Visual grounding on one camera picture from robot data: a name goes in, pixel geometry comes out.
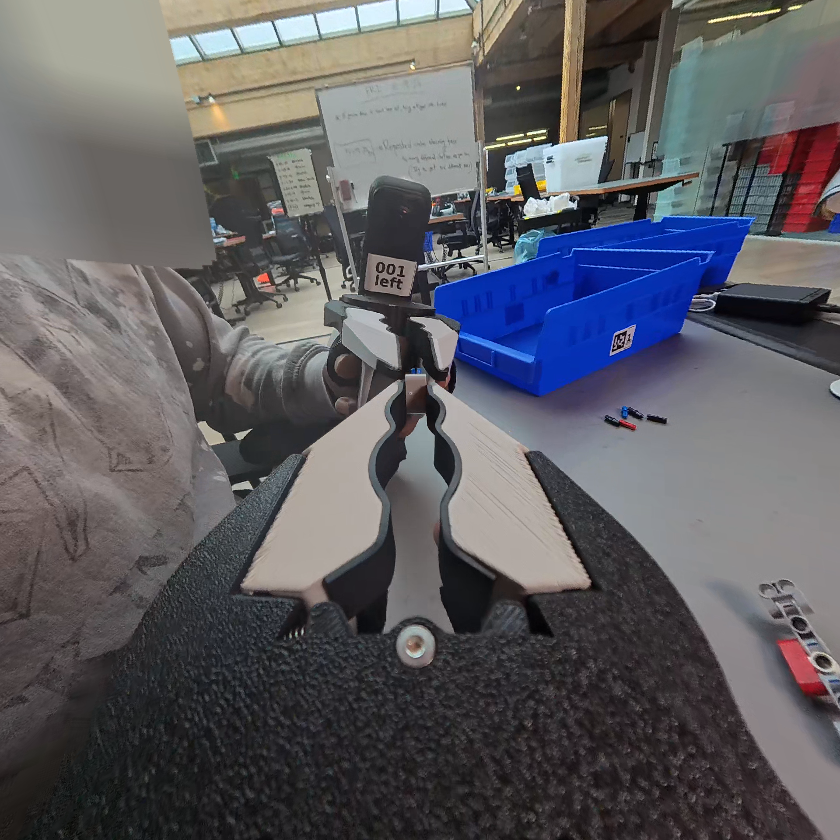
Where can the grey connector piece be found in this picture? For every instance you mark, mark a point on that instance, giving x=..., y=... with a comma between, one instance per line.
x=413, y=387

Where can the wooden pillar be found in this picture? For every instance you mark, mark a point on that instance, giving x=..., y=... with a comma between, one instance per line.
x=572, y=65

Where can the whiteboard on stand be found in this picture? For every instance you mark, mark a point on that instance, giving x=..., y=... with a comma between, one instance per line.
x=394, y=124

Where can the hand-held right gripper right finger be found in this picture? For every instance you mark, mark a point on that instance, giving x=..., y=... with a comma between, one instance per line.
x=512, y=525

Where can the long wooden table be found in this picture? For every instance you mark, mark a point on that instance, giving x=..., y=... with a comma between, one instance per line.
x=643, y=182

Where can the person's left forearm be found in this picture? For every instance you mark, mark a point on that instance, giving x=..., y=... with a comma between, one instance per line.
x=269, y=380

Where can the black power adapter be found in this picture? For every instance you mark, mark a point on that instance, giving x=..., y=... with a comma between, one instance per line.
x=771, y=302

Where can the person's grey patterned sweatshirt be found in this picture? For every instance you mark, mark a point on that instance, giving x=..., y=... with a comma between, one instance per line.
x=85, y=459

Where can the grey desk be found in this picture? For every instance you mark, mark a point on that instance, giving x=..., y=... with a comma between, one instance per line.
x=623, y=499

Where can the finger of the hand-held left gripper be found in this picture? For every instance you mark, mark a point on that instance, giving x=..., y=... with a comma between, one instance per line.
x=371, y=341
x=439, y=354

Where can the paper flip chart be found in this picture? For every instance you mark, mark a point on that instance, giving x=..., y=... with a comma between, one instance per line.
x=296, y=182

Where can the teal plastic bag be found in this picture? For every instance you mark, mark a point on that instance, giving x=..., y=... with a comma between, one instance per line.
x=528, y=246

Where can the white plastic bag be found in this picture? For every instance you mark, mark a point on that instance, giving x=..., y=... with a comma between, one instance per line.
x=550, y=205

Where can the clear storage box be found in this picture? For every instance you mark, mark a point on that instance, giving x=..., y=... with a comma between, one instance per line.
x=574, y=164

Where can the stack of small clear boxes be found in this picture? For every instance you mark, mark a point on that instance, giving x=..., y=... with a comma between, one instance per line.
x=525, y=169

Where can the grey red beam assembly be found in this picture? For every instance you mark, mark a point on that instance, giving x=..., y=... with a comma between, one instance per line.
x=804, y=656

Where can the black desk mat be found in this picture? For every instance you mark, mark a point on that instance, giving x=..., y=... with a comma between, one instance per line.
x=774, y=341

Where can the black office chair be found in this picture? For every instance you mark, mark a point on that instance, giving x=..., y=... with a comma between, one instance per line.
x=457, y=243
x=294, y=249
x=257, y=275
x=262, y=453

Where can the person's left hand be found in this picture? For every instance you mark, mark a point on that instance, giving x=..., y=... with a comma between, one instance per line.
x=344, y=401

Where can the stack of red blue bins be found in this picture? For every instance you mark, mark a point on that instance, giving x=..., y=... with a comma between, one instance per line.
x=787, y=177

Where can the blue plastic bin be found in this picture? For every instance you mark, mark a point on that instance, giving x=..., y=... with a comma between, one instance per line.
x=689, y=239
x=558, y=341

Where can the white instruction booklet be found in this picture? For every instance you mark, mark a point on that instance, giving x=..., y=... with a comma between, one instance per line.
x=830, y=193

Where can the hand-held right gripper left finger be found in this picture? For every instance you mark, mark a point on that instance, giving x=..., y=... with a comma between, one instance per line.
x=315, y=525

